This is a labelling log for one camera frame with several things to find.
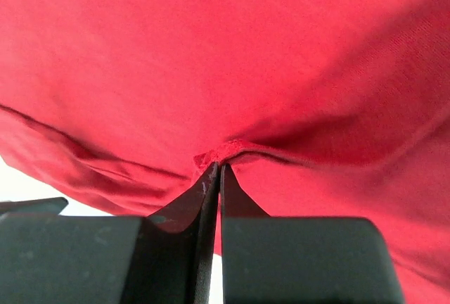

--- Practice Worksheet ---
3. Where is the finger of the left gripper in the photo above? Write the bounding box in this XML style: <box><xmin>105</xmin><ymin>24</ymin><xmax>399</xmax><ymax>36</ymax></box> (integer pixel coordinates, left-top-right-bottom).
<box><xmin>0</xmin><ymin>197</ymin><xmax>69</xmax><ymax>215</ymax></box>

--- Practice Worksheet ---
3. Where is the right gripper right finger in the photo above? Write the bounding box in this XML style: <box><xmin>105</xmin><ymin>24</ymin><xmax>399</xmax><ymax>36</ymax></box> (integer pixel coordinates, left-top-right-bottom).
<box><xmin>220</xmin><ymin>165</ymin><xmax>404</xmax><ymax>303</ymax></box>

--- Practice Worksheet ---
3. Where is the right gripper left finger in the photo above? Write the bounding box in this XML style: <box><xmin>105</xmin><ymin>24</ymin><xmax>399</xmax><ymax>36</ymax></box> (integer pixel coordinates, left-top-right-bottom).
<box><xmin>1</xmin><ymin>163</ymin><xmax>219</xmax><ymax>303</ymax></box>

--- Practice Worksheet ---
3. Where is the dark red t shirt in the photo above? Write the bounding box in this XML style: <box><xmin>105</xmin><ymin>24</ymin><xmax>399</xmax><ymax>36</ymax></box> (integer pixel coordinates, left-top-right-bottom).
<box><xmin>1</xmin><ymin>0</ymin><xmax>449</xmax><ymax>303</ymax></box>

